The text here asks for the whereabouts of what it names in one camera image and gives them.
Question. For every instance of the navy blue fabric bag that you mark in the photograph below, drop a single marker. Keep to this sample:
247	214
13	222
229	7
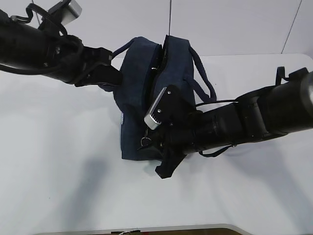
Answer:
147	68

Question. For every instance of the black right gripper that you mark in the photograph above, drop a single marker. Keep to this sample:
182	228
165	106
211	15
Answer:
175	141

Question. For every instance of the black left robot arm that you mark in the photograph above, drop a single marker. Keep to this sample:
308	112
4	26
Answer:
25	50

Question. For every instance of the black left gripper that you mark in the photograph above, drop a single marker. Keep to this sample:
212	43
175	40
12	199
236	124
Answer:
84	66

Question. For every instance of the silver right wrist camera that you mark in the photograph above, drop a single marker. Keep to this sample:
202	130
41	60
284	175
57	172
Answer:
166	108

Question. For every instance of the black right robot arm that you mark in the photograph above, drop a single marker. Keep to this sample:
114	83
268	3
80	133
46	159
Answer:
260	115

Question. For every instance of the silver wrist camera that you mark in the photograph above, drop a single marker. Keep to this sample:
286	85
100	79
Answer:
166	108
66	10

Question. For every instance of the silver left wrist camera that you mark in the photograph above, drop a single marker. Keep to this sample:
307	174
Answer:
66	10

